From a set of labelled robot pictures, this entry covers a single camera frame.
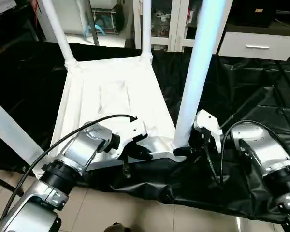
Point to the light blue plastic stand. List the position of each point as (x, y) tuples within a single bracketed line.
[(100, 26)]

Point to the black mat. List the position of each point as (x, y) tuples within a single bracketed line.
[(183, 188)]

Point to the white plastic table top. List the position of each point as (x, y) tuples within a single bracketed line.
[(111, 72)]

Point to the black box with orange label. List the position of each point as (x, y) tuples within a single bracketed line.
[(256, 18)]

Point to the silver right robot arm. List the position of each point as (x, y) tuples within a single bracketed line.
[(263, 149)]

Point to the white glass-door cabinet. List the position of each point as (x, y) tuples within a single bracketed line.
[(176, 36)]

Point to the white drawer unit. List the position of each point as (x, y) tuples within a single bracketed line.
[(234, 47)]

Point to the black metal workbench leg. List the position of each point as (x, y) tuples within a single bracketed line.
[(4, 183)]

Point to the white plastic table leg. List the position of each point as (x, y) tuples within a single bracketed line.
[(200, 67), (12, 130), (146, 29), (58, 31)]

